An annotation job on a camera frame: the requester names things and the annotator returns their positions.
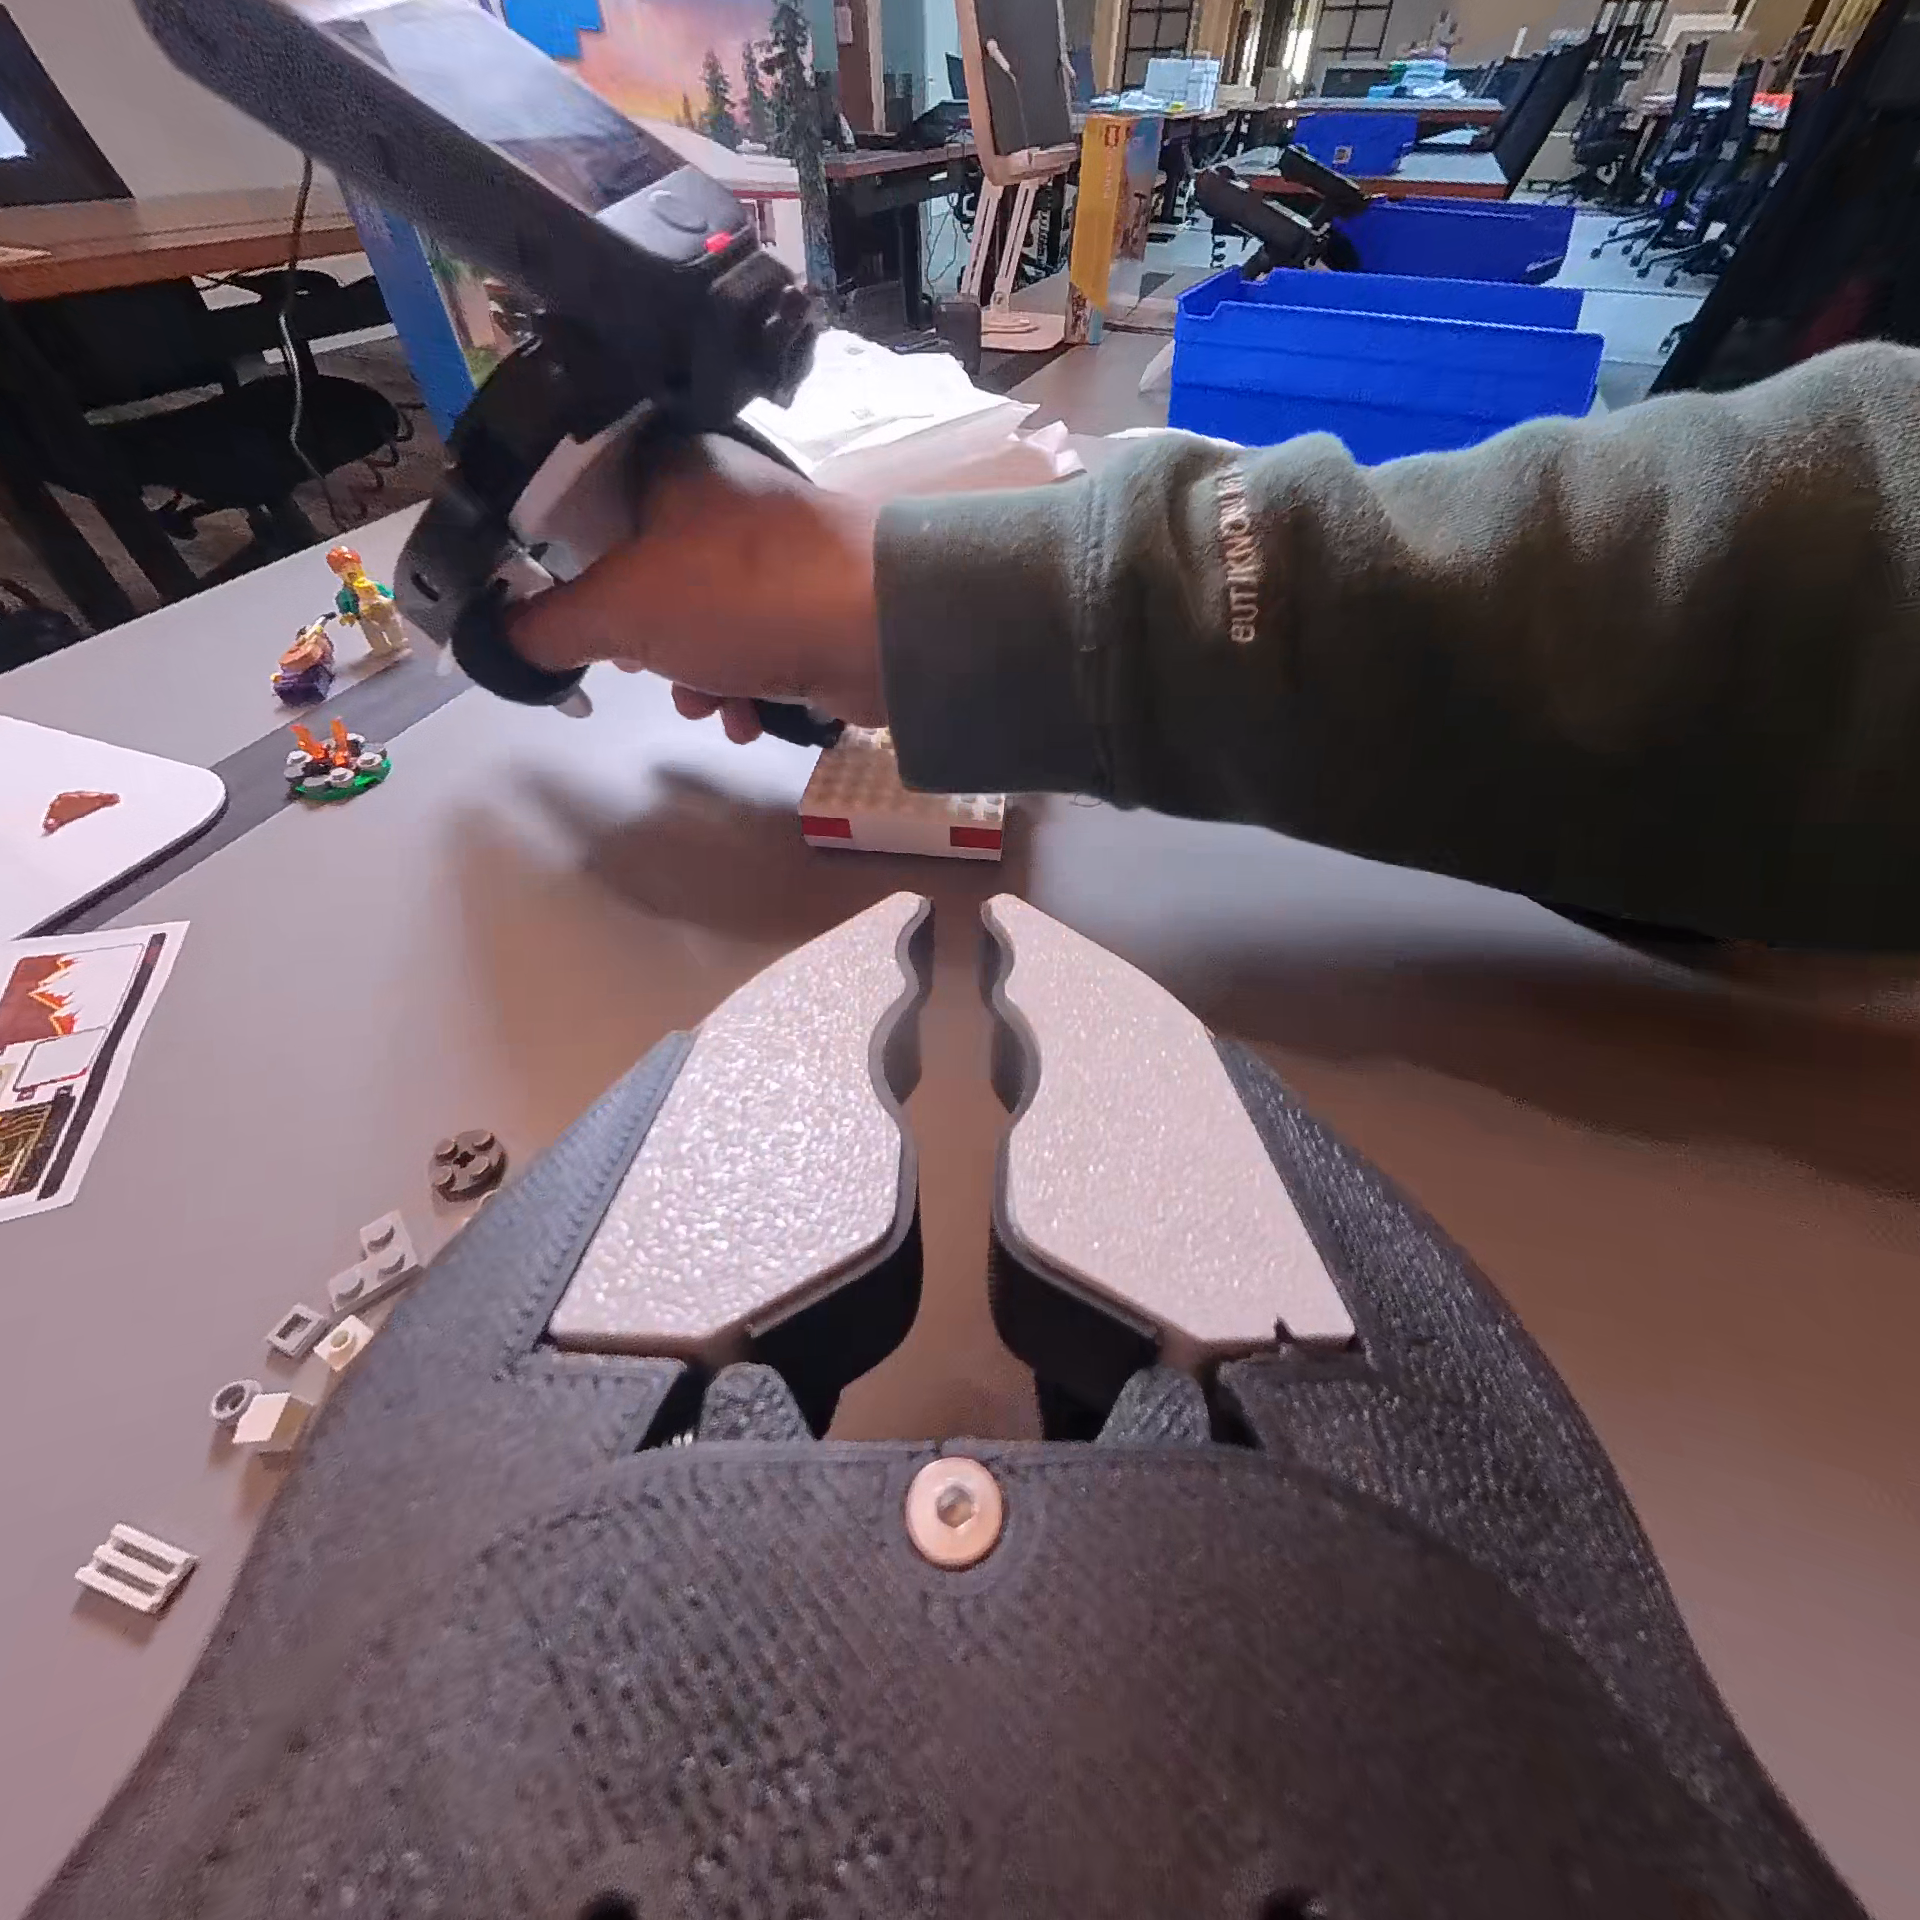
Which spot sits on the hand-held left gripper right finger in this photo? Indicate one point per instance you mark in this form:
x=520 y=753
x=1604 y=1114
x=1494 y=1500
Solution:
x=1170 y=1185

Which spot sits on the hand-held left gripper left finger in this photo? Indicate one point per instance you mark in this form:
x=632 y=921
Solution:
x=735 y=1185

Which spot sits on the green minifigure torso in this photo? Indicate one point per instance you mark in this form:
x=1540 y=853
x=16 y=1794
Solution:
x=363 y=600

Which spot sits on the person's right hand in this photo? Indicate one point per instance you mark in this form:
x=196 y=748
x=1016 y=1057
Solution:
x=750 y=600

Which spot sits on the black office chair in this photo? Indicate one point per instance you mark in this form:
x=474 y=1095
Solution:
x=283 y=405

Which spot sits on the wooden top table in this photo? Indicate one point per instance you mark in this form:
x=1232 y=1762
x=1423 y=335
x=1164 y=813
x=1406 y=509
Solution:
x=166 y=241

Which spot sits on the pile of small lego pieces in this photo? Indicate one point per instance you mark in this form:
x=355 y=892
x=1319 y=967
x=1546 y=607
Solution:
x=375 y=1276

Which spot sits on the white tan lego house model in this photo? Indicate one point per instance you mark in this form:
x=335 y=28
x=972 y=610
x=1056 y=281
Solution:
x=886 y=810

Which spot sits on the white paper bag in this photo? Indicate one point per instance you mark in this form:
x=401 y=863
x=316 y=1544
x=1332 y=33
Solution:
x=900 y=420

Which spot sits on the purple minifigure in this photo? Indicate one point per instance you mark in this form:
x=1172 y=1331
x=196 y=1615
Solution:
x=304 y=668

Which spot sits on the wooden panel support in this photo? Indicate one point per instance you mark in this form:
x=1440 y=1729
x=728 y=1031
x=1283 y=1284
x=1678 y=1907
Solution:
x=1020 y=255

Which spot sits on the black board panel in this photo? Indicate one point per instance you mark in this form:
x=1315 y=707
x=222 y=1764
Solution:
x=1026 y=66

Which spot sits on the small lego campfire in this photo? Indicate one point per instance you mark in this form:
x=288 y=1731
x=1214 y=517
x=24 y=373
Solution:
x=338 y=764

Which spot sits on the yellow lego set box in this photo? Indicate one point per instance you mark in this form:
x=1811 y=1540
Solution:
x=1110 y=224

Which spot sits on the lego sticker sheet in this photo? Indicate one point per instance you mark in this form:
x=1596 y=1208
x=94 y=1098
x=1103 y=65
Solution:
x=76 y=1049

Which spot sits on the white book stand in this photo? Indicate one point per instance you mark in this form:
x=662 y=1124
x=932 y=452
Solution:
x=90 y=856

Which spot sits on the reddish brown lego piece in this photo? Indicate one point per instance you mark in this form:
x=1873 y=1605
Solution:
x=79 y=810

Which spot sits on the black handheld device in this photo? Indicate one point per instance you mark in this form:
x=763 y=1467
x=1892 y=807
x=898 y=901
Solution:
x=1275 y=211

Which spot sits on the blue plastic bin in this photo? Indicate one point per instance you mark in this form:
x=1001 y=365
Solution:
x=1471 y=241
x=1380 y=389
x=1358 y=143

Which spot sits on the row of black office chairs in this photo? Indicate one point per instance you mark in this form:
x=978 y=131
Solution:
x=1664 y=136

